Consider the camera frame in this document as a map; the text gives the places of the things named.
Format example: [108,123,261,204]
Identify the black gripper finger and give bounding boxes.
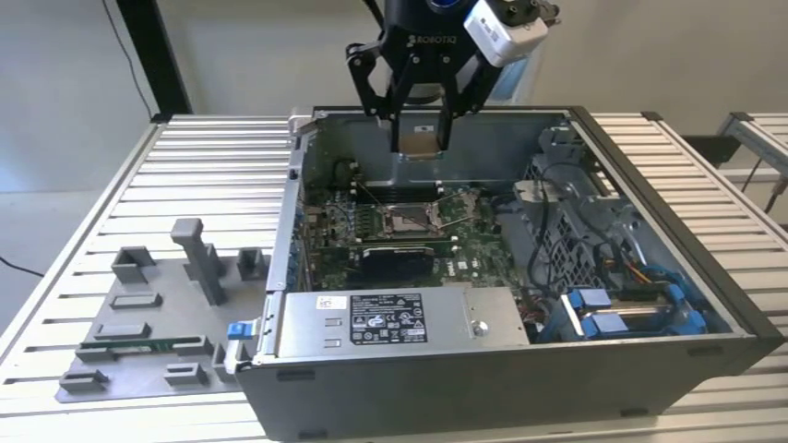
[433,53,505,152]
[344,42,426,154]

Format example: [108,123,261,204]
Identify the CPU socket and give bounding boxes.
[377,200,444,241]

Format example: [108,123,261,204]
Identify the black RAM stick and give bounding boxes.
[350,180,445,193]

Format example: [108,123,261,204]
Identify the metal socket cover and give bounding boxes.
[429,186,486,219]

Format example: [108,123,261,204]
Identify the green motherboard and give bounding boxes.
[297,183,538,295]

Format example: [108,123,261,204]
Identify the black graphics card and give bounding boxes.
[358,245,437,281]

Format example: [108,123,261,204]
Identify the grey perforated drive cage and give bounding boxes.
[512,127,649,288]

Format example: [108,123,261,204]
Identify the silver power supply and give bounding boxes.
[274,287,532,360]

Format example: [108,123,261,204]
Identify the black box under table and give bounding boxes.
[678,134,741,168]

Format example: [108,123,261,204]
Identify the hard disk in blue carrier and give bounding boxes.
[540,271,709,346]

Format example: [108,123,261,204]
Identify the aluminium slat side table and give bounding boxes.
[716,110,788,186]

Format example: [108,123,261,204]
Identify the pale disk carrier blue clip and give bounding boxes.
[212,317,257,376]

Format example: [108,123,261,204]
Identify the black open PC case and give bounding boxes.
[234,104,788,443]

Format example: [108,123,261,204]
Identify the grey plastic parts rack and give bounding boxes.
[54,216,276,405]

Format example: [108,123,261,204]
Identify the green RAM stick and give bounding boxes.
[78,337,208,353]

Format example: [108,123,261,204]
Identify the white box wrist camera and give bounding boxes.
[460,0,552,67]

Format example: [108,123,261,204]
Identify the black upright post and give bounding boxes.
[114,0,196,117]

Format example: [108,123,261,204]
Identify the thin black cable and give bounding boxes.
[100,0,156,122]

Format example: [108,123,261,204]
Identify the yellow red wire bundle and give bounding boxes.
[605,257,654,286]

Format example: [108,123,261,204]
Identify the black floor cable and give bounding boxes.
[0,255,46,279]

